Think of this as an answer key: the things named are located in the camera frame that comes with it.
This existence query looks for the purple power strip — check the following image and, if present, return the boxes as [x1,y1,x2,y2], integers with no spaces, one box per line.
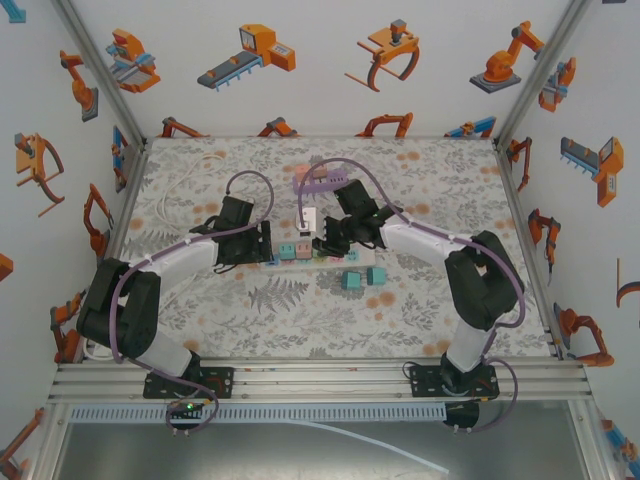
[291,167,350,197]

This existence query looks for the white six-socket power strip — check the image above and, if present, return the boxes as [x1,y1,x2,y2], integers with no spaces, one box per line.
[258,244,377,269]

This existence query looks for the floral print tablecloth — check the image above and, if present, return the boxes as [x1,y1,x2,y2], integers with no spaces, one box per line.
[92,135,556,359]

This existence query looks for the circuit board with green light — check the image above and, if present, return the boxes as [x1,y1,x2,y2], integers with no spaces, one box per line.
[166,398,207,417]

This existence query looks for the grey metal panel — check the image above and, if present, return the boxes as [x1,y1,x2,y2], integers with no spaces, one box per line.
[49,422,586,480]

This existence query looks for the thin white tube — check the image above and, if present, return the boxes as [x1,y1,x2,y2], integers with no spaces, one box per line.
[292,418,451,476]

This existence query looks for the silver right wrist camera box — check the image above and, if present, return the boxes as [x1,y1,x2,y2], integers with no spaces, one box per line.
[292,206,320,237]

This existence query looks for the white power cable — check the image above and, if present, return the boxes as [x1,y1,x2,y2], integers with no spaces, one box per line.
[157,153,225,224]
[81,338,114,362]

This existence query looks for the aluminium side rail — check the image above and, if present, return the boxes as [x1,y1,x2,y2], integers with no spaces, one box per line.
[492,139,566,361]
[74,139,151,366]

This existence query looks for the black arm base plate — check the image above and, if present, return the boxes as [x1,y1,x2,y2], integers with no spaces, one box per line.
[409,363,501,401]
[143,366,236,400]

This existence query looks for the wide aluminium base rail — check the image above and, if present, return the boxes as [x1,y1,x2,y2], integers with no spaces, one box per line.
[47,360,594,407]

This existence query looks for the white slotted cable duct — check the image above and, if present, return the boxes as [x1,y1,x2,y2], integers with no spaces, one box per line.
[67,404,449,425]

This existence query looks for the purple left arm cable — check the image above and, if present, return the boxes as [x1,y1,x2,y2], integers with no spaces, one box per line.
[110,170,275,435]

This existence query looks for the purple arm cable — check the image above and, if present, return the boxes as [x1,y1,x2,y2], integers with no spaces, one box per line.
[297,157,526,434]
[110,170,275,435]

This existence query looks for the aluminium frame post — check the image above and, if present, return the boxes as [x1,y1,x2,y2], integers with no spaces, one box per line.
[492,0,596,151]
[49,0,150,151]

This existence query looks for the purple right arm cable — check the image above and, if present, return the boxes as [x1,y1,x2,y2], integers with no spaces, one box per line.
[297,157,526,434]

